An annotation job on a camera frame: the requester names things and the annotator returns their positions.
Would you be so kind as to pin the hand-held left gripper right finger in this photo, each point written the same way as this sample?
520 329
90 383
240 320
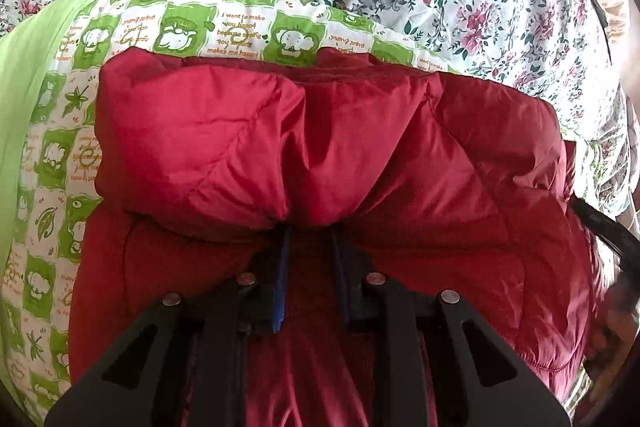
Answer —
342 279

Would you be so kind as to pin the green printed blanket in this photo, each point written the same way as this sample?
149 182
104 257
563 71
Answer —
50 157

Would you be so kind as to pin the red quilted jacket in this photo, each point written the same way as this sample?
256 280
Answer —
200 147

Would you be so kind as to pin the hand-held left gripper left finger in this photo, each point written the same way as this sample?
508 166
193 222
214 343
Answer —
280 279

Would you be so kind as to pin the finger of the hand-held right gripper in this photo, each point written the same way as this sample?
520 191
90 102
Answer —
600 222

